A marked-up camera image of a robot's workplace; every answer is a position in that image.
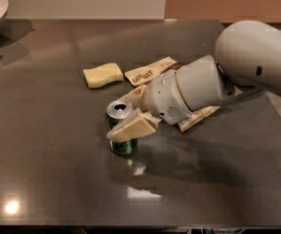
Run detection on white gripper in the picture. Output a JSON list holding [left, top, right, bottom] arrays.
[[106, 56, 235, 142]]

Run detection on green soda can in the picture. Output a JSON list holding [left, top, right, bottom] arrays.
[[106, 99, 138, 156]]

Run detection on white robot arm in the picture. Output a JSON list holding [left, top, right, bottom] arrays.
[[107, 20, 281, 142]]

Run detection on brown and cream snack bag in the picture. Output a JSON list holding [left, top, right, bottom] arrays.
[[125, 57, 219, 133]]

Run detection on yellow sponge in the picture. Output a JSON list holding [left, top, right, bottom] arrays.
[[83, 62, 123, 89]]

